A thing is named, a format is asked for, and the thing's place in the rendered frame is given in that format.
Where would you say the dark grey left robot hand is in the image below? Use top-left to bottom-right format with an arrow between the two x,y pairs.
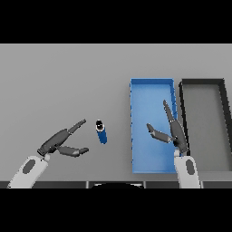
36,119 -> 90,159

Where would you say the dark grey bin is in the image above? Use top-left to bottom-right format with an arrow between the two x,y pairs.
178,78 -> 232,172

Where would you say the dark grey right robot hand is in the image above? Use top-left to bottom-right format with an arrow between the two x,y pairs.
146,100 -> 189,155

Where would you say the blue bin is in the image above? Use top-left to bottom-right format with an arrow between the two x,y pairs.
129,77 -> 183,175

